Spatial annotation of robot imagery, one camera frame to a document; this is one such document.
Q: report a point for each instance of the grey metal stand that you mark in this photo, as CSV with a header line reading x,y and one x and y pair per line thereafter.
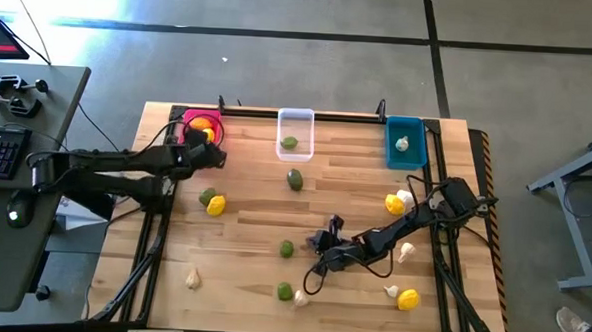
x,y
586,283

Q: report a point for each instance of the black screw clamp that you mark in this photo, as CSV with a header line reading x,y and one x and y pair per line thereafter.
x,y
12,82
21,106

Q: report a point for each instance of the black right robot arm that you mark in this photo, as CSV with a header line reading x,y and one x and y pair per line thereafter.
x,y
398,230

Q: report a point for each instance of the pink plastic basket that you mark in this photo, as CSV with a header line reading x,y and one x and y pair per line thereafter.
x,y
187,117

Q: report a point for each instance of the green lime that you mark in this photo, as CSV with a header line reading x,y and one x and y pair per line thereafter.
x,y
286,248
289,142
206,195
284,291

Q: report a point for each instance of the dark grey desk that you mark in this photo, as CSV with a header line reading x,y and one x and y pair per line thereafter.
x,y
53,105

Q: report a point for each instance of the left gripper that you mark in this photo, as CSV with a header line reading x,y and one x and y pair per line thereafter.
x,y
203,158

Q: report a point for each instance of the black round knob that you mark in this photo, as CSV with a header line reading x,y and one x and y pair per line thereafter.
x,y
42,293

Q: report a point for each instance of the dark green avocado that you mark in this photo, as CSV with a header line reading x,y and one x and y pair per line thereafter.
x,y
295,179

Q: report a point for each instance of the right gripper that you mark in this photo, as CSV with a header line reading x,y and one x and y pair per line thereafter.
x,y
337,255

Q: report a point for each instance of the black computer mouse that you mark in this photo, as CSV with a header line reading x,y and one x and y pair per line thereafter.
x,y
20,209

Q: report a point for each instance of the black yellow hazard strip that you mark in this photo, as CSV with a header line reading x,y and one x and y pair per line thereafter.
x,y
496,275

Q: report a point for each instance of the black table clamp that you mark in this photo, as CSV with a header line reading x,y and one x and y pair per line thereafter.
x,y
221,105
381,112

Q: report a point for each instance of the small white garlic bulb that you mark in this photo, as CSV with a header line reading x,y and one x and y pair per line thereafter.
x,y
391,290

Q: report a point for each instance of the clear plastic basket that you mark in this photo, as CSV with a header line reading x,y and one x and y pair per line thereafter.
x,y
303,126

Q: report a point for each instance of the black aluminium table frame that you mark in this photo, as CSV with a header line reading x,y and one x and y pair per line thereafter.
x,y
348,117

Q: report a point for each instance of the white paper sheet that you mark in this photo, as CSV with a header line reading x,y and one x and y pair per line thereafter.
x,y
76,220

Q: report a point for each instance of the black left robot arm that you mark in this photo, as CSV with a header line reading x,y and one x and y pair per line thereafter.
x,y
116,160

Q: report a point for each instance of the blue plastic basket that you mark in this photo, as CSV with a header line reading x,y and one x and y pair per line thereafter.
x,y
414,156

